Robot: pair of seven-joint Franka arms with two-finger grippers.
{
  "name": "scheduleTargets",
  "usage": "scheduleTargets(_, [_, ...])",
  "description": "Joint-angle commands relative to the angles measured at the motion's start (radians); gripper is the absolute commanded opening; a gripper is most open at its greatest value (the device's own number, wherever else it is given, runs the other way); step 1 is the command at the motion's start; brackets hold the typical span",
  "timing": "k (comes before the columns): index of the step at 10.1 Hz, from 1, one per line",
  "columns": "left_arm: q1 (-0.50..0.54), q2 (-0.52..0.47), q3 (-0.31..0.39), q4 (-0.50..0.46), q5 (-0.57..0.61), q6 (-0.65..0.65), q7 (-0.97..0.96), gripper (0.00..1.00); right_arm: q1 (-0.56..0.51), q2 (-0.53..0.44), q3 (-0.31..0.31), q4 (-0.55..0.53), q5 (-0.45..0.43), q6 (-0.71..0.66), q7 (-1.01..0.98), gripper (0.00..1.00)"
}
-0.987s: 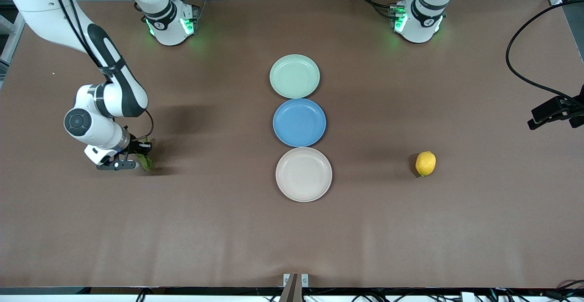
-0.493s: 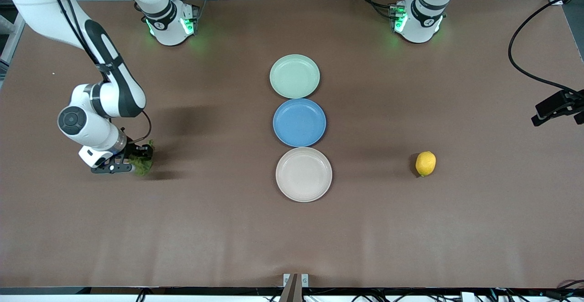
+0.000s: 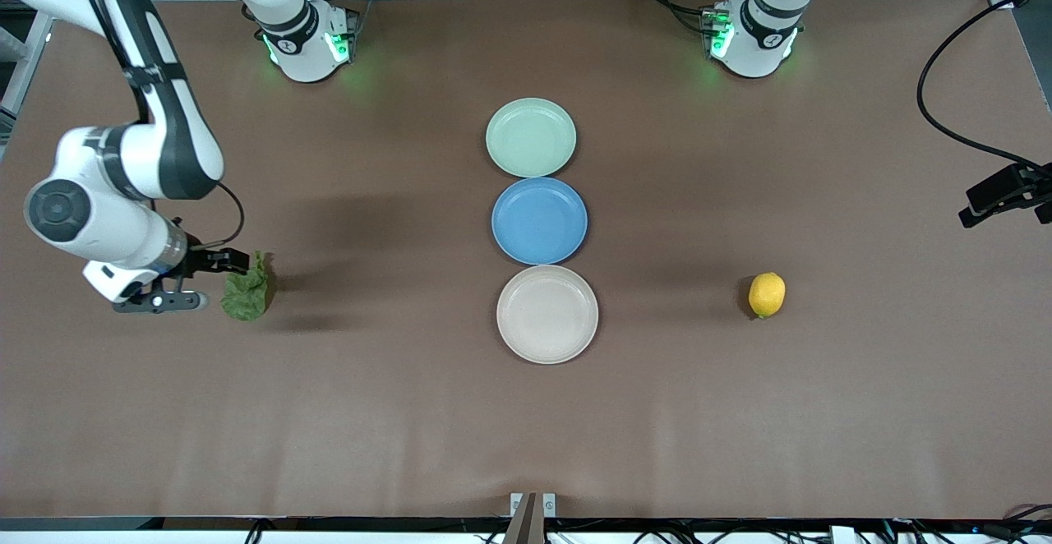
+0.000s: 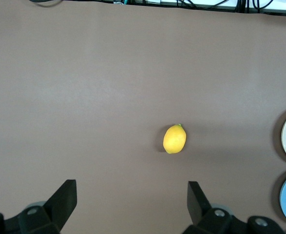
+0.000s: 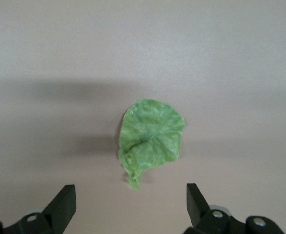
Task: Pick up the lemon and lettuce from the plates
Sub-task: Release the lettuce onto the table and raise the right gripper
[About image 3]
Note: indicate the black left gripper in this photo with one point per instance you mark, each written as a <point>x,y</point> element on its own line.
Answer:
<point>989,197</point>

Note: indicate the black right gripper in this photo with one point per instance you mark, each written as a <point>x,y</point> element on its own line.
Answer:
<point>200,258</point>

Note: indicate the green lettuce leaf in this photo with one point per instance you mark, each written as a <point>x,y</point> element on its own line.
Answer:
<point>246,297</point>

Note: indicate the yellow lemon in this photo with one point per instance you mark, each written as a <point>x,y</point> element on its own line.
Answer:
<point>767,295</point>

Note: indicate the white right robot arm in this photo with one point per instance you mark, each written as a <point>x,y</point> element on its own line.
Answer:
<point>177,141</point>

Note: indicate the blue round plate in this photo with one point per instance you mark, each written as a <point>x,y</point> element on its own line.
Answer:
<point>539,221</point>

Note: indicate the beige round plate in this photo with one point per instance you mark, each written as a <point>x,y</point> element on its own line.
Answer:
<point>547,315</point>

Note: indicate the light green round plate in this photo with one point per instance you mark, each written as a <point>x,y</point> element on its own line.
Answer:
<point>531,137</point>

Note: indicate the silver aluminium frame post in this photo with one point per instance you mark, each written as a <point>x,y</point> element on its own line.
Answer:
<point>25,76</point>

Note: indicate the metal table edge bracket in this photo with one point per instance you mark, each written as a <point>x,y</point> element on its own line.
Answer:
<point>532,515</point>

